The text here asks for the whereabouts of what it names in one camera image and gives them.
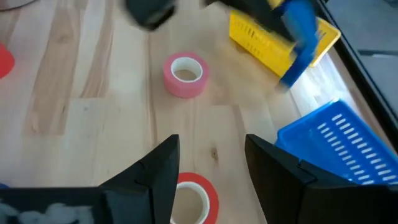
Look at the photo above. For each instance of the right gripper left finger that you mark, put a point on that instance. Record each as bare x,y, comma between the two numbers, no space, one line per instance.
152,186

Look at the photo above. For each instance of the red tape roll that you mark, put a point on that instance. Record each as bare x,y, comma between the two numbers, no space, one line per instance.
4,62
213,199

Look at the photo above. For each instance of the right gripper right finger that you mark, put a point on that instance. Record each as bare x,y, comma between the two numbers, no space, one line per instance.
286,193

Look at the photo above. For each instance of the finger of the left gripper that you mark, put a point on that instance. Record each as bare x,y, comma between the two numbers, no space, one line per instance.
248,12

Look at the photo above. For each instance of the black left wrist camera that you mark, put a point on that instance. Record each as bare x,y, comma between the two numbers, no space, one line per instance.
150,14

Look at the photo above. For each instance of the blue plastic basket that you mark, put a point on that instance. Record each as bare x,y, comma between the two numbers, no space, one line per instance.
311,140

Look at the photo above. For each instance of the blue stapler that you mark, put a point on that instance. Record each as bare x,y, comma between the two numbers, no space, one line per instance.
303,31

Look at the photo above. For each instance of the yellow plastic basket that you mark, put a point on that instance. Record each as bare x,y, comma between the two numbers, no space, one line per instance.
258,43

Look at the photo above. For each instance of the black table edge rail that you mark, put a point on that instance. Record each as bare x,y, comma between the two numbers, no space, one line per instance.
371,93

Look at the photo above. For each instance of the pink tape roll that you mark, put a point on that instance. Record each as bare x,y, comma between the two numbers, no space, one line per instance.
174,84

